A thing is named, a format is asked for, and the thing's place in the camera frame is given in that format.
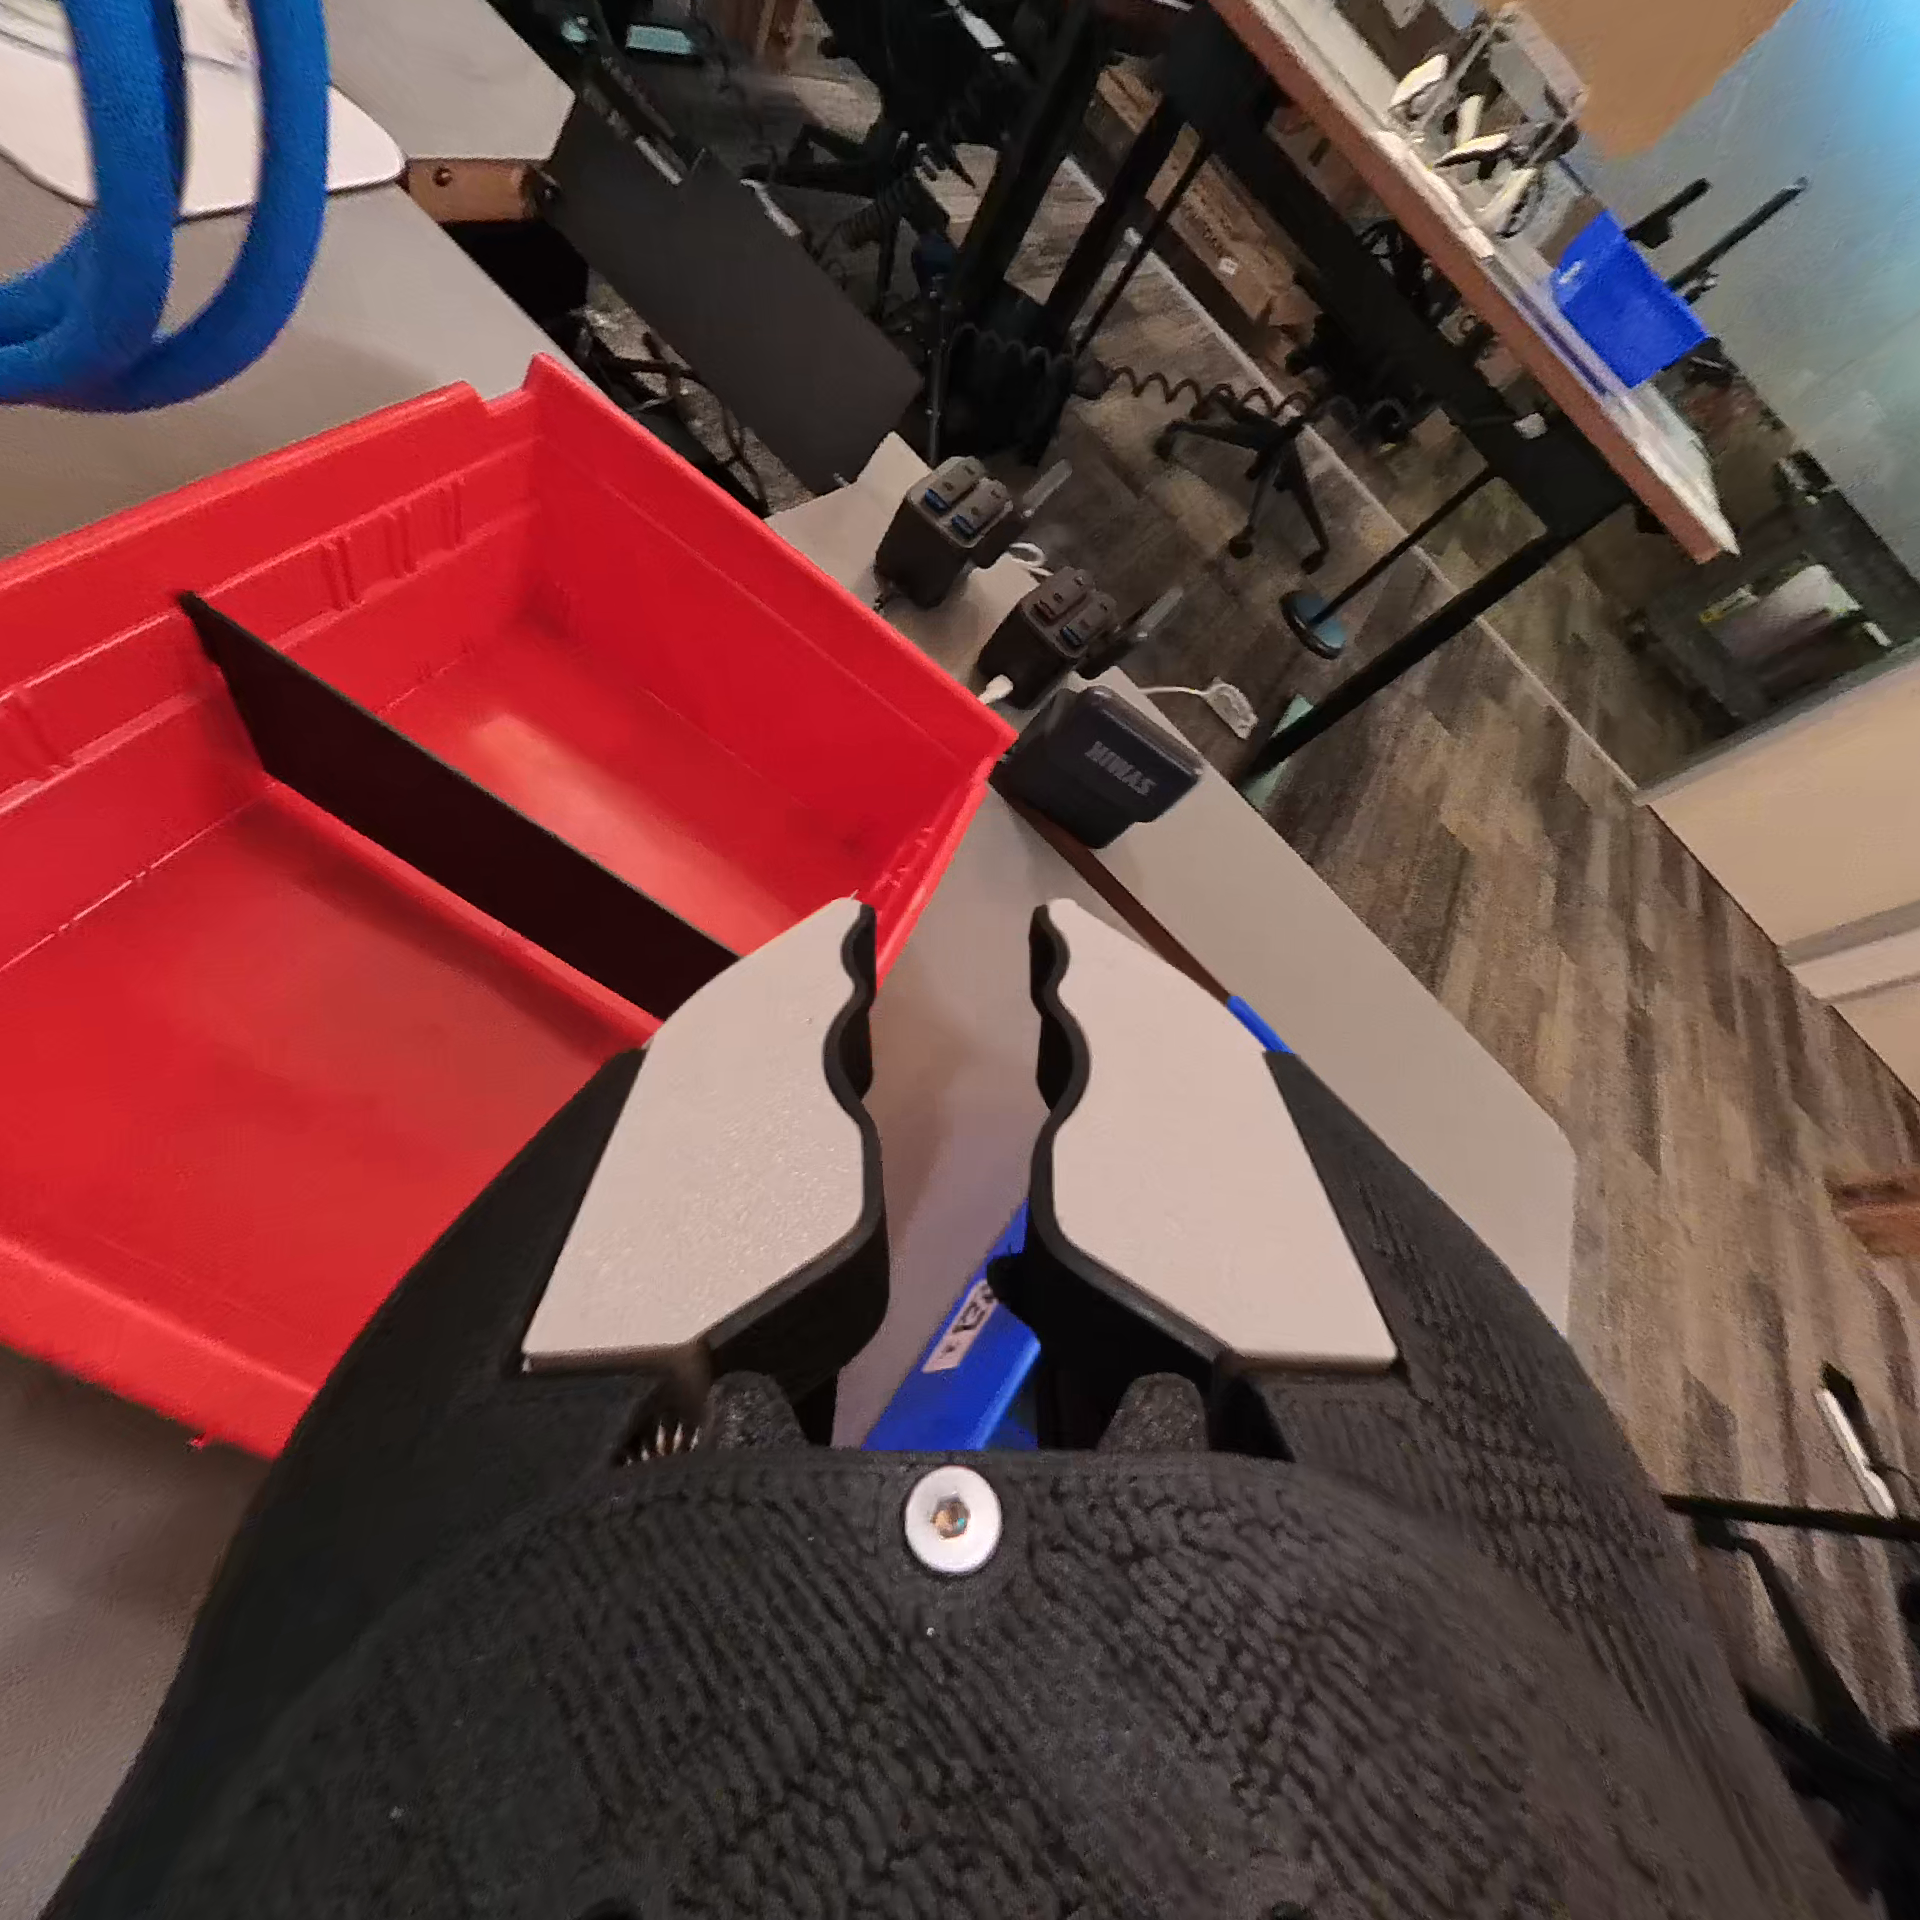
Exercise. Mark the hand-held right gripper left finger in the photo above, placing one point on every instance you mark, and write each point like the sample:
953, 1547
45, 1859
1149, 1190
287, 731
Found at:
705, 1184

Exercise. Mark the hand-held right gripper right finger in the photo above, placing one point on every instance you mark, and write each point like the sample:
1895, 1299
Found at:
1200, 1184

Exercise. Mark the red plastic bin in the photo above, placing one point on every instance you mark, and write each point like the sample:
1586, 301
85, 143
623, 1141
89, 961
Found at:
225, 1080

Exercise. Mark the black desk panel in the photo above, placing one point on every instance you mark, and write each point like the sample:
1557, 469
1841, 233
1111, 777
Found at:
720, 301

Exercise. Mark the blue labelled box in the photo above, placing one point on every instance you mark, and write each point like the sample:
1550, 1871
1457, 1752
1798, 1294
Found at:
961, 1395

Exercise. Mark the black power adapter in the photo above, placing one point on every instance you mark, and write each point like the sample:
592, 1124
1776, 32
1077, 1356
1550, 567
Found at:
1095, 773

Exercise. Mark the black bin divider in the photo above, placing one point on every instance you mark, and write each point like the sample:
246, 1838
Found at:
450, 811

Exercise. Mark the black battery charger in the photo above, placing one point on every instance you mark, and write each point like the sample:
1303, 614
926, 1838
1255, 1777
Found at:
921, 541
1036, 646

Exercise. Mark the black floor stand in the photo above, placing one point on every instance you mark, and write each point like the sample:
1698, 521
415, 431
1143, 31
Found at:
1317, 622

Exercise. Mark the black tripod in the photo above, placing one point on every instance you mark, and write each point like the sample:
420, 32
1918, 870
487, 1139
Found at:
1799, 1518

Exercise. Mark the white low cabinet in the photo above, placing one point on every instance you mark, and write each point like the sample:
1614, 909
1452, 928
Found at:
1799, 811

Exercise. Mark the white power strip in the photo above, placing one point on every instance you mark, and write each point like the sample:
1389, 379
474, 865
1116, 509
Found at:
1862, 1447

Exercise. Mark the office chair base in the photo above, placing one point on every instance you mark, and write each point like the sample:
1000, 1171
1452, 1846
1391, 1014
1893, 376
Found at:
1277, 451

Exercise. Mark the dark metal rack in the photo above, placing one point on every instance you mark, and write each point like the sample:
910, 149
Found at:
1770, 615

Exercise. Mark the cardboard box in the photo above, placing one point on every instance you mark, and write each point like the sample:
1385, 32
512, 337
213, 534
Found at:
1231, 255

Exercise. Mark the small blue bin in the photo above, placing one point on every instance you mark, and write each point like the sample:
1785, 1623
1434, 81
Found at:
1628, 301

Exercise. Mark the brown wooden block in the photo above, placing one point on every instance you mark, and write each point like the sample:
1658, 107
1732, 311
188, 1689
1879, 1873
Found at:
480, 193

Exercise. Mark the white black gadget pile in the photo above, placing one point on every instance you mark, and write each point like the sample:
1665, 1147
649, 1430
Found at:
1477, 149

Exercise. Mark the white rounded board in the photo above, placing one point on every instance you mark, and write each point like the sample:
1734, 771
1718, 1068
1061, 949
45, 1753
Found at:
360, 149

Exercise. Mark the brown cardboard panel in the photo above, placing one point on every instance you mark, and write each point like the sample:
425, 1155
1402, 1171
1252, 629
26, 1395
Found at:
1652, 67

